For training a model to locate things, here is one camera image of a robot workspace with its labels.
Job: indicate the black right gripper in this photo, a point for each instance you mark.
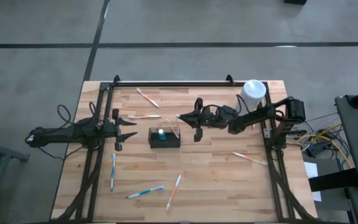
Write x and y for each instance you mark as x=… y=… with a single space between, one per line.
x=219 y=118

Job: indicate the black box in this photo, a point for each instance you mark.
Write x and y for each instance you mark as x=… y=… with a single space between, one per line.
x=295 y=2

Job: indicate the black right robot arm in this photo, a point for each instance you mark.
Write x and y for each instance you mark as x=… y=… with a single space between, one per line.
x=253 y=116

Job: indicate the blue and white toothbrush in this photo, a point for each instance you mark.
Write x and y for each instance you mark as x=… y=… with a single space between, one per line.
x=145 y=192
x=113 y=172

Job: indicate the white wipes canister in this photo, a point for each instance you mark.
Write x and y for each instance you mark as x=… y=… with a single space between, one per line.
x=253 y=91

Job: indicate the white paper sheet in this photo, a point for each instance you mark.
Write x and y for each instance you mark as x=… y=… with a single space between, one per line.
x=312 y=170

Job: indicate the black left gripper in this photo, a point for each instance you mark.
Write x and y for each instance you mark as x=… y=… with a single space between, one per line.
x=113 y=130

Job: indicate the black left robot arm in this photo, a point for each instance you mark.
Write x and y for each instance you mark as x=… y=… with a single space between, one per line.
x=61 y=133

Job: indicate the blue power strip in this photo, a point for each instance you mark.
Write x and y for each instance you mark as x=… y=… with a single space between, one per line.
x=317 y=150

